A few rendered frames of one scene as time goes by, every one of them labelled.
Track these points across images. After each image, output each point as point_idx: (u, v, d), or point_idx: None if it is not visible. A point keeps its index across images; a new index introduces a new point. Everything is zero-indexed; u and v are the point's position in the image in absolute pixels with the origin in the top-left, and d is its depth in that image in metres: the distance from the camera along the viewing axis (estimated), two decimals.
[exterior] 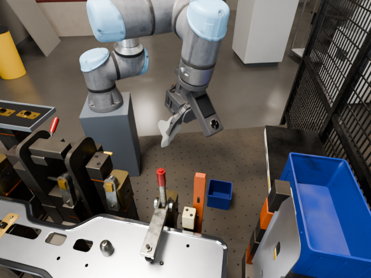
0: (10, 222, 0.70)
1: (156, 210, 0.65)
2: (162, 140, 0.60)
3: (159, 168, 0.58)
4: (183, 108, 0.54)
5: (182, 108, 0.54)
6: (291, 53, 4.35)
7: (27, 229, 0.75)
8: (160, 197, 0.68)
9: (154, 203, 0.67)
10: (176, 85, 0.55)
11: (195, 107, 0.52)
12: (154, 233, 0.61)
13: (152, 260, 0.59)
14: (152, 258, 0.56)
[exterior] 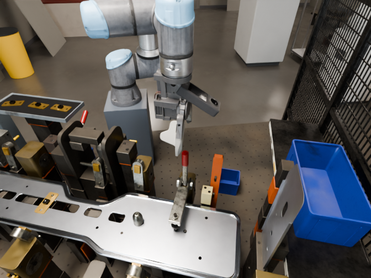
0: (52, 198, 0.81)
1: (179, 188, 0.76)
2: (176, 148, 0.58)
3: (184, 150, 0.69)
4: (181, 105, 0.55)
5: (181, 106, 0.54)
6: (291, 53, 4.46)
7: (64, 207, 0.86)
8: (182, 177, 0.79)
9: (176, 182, 0.78)
10: (160, 90, 0.55)
11: (193, 97, 0.54)
12: (179, 206, 0.72)
13: (178, 228, 0.70)
14: (179, 224, 0.67)
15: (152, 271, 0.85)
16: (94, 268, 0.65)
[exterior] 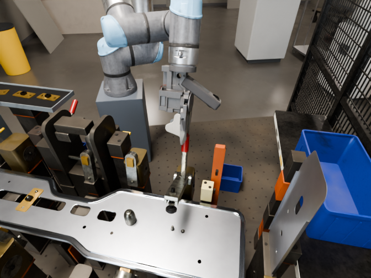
0: (35, 195, 0.73)
1: (177, 177, 0.68)
2: (180, 138, 0.62)
3: None
4: (185, 95, 0.58)
5: (185, 96, 0.57)
6: (293, 49, 4.39)
7: (50, 204, 0.78)
8: (180, 172, 0.72)
9: (174, 176, 0.70)
10: (167, 82, 0.59)
11: (196, 87, 0.58)
12: None
13: (173, 213, 0.57)
14: (176, 202, 0.56)
15: (147, 274, 0.78)
16: (79, 273, 0.57)
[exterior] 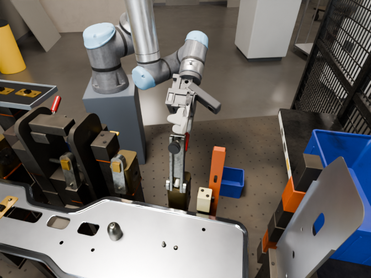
0: (8, 204, 0.64)
1: (174, 171, 0.61)
2: (181, 126, 0.61)
3: (185, 132, 0.66)
4: (191, 92, 0.66)
5: (190, 92, 0.66)
6: (295, 48, 4.30)
7: (27, 213, 0.69)
8: None
9: (166, 183, 0.61)
10: (175, 85, 0.69)
11: (201, 90, 0.67)
12: (177, 156, 0.57)
13: (177, 146, 0.51)
14: (184, 137, 0.53)
15: None
16: None
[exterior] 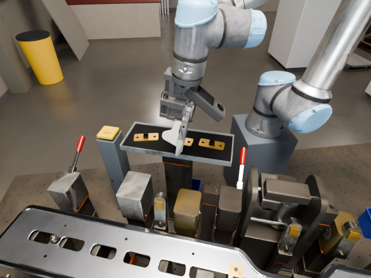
0: (239, 276, 0.60)
1: None
2: (176, 148, 0.58)
3: None
4: (188, 107, 0.54)
5: (187, 108, 0.54)
6: None
7: None
8: None
9: None
10: (169, 90, 0.54)
11: (201, 100, 0.54)
12: None
13: None
14: None
15: None
16: None
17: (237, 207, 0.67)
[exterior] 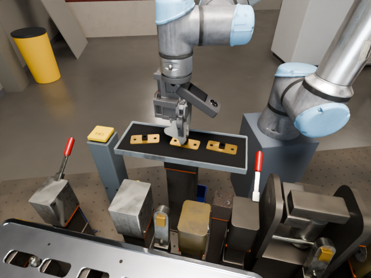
0: None
1: None
2: (179, 141, 0.63)
3: None
4: (180, 105, 0.55)
5: (179, 106, 0.55)
6: None
7: None
8: None
9: None
10: (160, 90, 0.55)
11: (192, 97, 0.54)
12: None
13: None
14: None
15: None
16: None
17: (254, 224, 0.56)
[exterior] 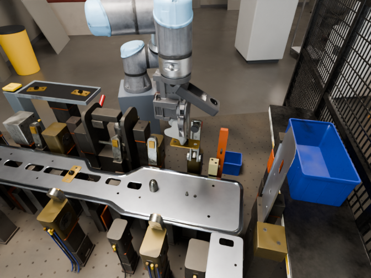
0: (75, 170, 0.91)
1: None
2: (180, 142, 0.63)
3: None
4: (181, 105, 0.55)
5: (180, 106, 0.54)
6: (291, 51, 4.57)
7: (85, 179, 0.97)
8: None
9: (187, 155, 0.88)
10: (160, 91, 0.55)
11: (192, 97, 0.54)
12: (195, 135, 0.84)
13: (197, 127, 0.78)
14: (200, 122, 0.80)
15: None
16: (117, 224, 0.75)
17: (85, 131, 0.98)
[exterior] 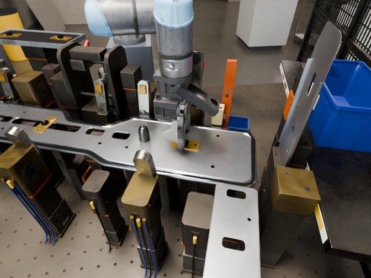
0: (51, 121, 0.75)
1: None
2: (178, 145, 0.61)
3: None
4: (181, 105, 0.55)
5: (180, 106, 0.54)
6: (294, 38, 4.41)
7: None
8: (191, 102, 0.75)
9: None
10: (160, 91, 0.55)
11: (192, 97, 0.54)
12: (196, 73, 0.68)
13: (197, 56, 0.62)
14: (202, 52, 0.64)
15: None
16: (97, 176, 0.59)
17: (64, 78, 0.82)
